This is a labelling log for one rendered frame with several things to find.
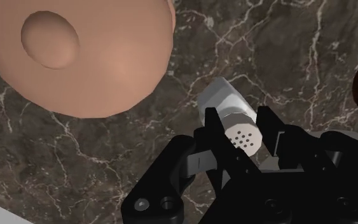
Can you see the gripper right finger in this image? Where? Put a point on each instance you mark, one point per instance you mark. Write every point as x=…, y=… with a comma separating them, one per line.
x=293, y=142

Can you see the tan round bowl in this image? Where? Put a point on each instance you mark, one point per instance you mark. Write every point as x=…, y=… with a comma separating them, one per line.
x=82, y=62

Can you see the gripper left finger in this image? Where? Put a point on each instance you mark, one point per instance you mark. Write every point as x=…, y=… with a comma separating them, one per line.
x=222, y=145

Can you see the white salt shaker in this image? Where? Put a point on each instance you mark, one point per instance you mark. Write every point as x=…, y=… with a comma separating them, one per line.
x=231, y=107

